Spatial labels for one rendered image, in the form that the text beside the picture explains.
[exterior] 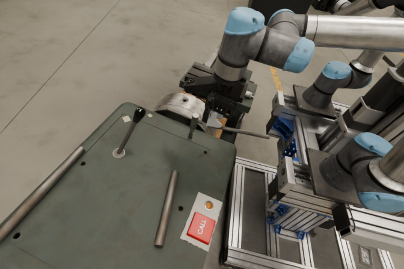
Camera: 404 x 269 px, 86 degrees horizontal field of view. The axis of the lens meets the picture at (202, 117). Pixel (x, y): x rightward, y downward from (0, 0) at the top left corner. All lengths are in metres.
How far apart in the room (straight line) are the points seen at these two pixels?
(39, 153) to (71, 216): 1.80
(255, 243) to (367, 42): 1.51
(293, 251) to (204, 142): 1.35
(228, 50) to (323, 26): 0.24
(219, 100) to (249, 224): 1.41
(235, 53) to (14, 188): 2.09
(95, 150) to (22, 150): 1.79
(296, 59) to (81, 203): 0.62
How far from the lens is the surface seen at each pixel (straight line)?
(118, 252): 0.62
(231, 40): 0.49
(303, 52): 0.51
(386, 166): 0.80
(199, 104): 0.94
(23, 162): 2.43
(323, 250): 2.10
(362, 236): 1.13
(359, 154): 0.92
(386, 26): 0.67
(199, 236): 0.62
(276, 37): 0.50
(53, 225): 0.67
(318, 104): 1.34
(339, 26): 0.64
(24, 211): 0.69
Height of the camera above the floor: 1.86
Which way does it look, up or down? 45 degrees down
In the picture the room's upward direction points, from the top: 15 degrees clockwise
